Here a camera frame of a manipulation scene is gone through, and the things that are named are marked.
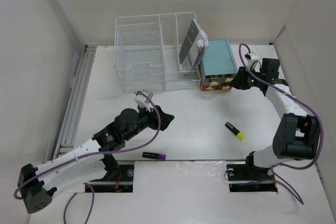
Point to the grey setup guide booklet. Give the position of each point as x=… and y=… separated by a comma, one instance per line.
x=193, y=48

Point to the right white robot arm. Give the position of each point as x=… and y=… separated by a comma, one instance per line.
x=297, y=135

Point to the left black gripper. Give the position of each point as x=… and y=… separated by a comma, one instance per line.
x=153, y=116

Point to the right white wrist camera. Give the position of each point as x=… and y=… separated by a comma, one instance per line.
x=252, y=60

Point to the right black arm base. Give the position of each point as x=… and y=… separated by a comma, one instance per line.
x=245, y=177

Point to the teal mini drawer cabinet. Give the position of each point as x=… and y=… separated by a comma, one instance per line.
x=218, y=63

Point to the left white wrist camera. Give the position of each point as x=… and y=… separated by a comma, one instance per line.
x=141, y=99

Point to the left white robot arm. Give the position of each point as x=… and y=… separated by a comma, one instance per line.
x=39, y=185

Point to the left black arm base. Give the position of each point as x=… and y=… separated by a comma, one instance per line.
x=121, y=181

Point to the yellow cap black highlighter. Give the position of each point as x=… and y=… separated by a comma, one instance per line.
x=235, y=131

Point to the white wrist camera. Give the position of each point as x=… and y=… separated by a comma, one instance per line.
x=252, y=60
x=141, y=99

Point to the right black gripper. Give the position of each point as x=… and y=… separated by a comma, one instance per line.
x=239, y=81

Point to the aluminium rail frame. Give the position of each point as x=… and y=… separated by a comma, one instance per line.
x=66, y=136

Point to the clear drawer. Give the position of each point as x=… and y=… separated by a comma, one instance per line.
x=212, y=86
x=226, y=86

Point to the purple cap black marker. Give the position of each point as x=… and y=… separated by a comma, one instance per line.
x=155, y=156

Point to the white wire desk organizer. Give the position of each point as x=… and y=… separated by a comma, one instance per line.
x=146, y=52

